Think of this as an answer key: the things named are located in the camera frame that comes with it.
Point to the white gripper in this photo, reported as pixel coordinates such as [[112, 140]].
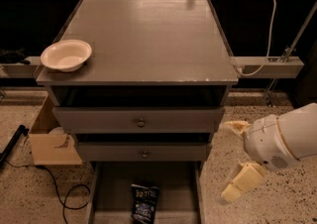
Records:
[[265, 144]]

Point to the blue chip bag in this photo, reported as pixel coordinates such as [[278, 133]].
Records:
[[145, 200]]

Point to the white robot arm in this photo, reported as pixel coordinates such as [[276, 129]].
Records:
[[299, 130]]

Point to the grey bottom drawer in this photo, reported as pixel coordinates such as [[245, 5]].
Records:
[[179, 197]]

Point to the grey drawer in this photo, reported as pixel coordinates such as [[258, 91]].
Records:
[[179, 197], [117, 109], [162, 147]]

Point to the grey middle drawer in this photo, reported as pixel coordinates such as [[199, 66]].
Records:
[[162, 147]]

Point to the round middle drawer knob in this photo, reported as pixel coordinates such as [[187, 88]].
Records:
[[145, 154]]

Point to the round drawer knob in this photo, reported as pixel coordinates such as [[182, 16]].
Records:
[[145, 154], [141, 123]]

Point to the round top drawer knob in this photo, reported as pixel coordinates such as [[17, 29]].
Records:
[[141, 123]]

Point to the grey drawer cabinet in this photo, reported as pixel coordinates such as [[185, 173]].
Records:
[[144, 43]]

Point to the grey top drawer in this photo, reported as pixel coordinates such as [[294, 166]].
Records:
[[117, 109]]

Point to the dark cart at right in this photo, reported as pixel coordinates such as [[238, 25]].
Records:
[[304, 90]]

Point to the cardboard box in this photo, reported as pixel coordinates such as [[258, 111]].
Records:
[[50, 144]]

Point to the white bowl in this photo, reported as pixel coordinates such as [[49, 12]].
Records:
[[67, 55]]

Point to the black bar on floor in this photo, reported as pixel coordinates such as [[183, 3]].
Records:
[[22, 130]]

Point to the black object on rail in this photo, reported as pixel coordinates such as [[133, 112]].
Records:
[[13, 56]]

